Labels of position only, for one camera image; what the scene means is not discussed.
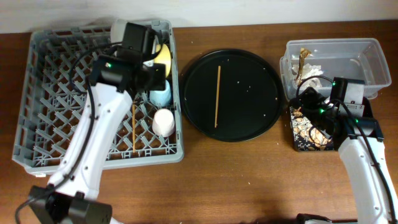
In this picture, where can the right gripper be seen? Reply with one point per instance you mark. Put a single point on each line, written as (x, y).
(315, 99)

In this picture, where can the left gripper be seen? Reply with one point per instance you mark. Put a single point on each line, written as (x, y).
(157, 79)

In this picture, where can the wooden chopstick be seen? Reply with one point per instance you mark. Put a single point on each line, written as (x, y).
(217, 96)
(133, 127)

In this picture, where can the food scraps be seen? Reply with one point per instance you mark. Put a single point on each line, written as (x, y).
(306, 136)

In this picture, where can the light blue plastic cup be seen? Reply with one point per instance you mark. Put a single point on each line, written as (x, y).
(161, 98)

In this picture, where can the yellow bowl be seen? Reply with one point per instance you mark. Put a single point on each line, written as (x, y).
(164, 57)

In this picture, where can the white paper napkin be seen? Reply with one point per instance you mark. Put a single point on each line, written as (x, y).
(309, 71)

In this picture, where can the pink plastic cup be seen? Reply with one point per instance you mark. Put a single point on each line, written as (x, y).
(163, 123)

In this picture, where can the grey round plate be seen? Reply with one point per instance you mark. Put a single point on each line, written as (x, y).
(117, 30)

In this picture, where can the gold foil wrapper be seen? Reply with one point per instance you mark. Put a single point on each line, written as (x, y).
(304, 53)

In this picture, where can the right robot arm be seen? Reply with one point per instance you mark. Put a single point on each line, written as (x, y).
(364, 155)

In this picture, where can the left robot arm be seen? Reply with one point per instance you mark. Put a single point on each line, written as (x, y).
(115, 79)

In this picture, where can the grey plastic dishwasher rack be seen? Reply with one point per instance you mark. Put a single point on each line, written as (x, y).
(52, 103)

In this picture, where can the black rectangular tray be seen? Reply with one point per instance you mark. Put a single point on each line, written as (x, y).
(321, 128)

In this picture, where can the clear plastic bin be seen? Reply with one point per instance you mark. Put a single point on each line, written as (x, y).
(355, 58)

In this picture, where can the round black serving tray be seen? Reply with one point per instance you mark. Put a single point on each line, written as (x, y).
(251, 95)

